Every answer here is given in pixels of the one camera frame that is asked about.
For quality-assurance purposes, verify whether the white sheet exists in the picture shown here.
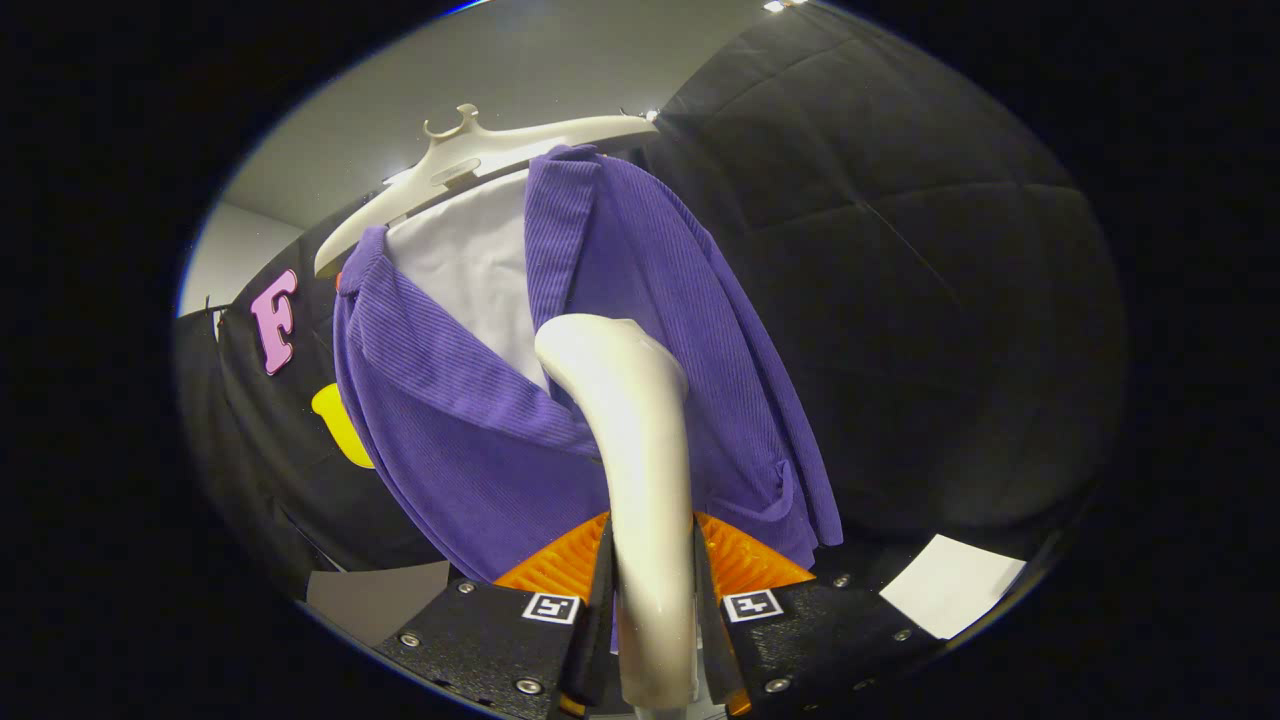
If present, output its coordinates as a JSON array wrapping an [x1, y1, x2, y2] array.
[[880, 534, 1028, 641]]

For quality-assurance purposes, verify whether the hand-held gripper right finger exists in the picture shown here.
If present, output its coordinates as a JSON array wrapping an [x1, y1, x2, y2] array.
[[693, 512, 941, 719]]

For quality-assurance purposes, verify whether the purple corduroy jacket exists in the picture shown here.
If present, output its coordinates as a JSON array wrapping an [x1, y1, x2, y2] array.
[[333, 145, 844, 586]]

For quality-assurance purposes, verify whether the white plastic hanger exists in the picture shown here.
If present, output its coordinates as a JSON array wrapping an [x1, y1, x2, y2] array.
[[314, 104, 661, 279]]

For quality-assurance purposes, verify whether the grey cabinet with dark top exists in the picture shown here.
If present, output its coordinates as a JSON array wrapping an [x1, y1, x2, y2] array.
[[305, 560, 451, 649]]

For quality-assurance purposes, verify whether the white garment steamer head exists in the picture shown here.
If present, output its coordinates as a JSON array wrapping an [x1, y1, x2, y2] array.
[[534, 313, 698, 711]]

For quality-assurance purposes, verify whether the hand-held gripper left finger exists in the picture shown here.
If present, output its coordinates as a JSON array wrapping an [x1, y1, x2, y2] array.
[[375, 512, 613, 720]]

